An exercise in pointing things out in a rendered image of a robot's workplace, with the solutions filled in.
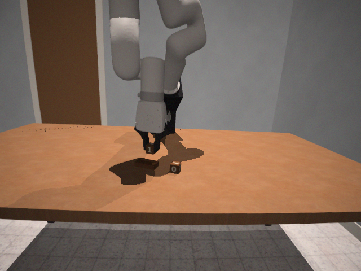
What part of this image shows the brown number cube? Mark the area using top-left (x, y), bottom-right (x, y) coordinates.
top-left (170, 161), bottom-right (181, 174)
top-left (146, 142), bottom-right (155, 155)

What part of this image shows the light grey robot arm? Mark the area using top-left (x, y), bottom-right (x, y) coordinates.
top-left (109, 0), bottom-right (206, 102)

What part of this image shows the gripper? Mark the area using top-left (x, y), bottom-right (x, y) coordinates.
top-left (134, 100), bottom-right (170, 152)

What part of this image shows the brown wooden tray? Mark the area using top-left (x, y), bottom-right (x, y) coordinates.
top-left (134, 158), bottom-right (159, 170)

